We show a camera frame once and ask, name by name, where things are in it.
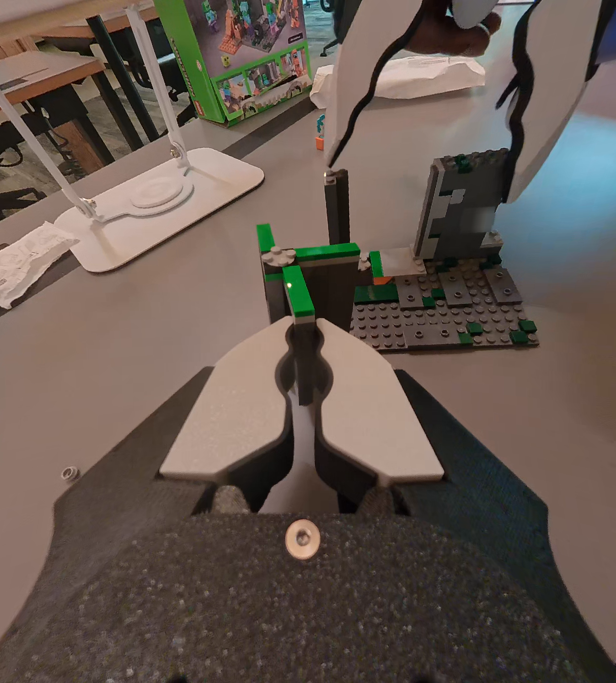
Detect grey brick baseplate rock wall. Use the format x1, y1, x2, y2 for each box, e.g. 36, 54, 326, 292
349, 148, 541, 354

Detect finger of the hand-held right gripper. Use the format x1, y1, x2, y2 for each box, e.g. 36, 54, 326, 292
496, 0, 605, 205
325, 0, 423, 167

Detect grey brick wall green tiles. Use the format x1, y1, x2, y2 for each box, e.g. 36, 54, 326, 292
256, 223, 363, 406

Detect wooden side table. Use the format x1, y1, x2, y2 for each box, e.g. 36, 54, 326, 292
0, 8, 162, 166

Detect green toy set box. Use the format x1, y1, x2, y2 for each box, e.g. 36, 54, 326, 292
153, 0, 314, 129

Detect crumpled paper bag at left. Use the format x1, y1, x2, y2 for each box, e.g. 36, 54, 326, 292
0, 221, 80, 310

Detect person's right hand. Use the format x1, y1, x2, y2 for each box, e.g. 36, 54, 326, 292
408, 0, 502, 57

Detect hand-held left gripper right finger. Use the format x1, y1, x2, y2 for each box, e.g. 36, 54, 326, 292
313, 318, 445, 511

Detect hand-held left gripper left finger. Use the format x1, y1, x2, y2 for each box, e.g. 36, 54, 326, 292
157, 315, 295, 511

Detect tall dark grey brick pillar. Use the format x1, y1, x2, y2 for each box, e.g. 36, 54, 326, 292
324, 168, 351, 247

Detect crumpled white paper bag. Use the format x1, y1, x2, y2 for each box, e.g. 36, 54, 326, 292
310, 53, 486, 110

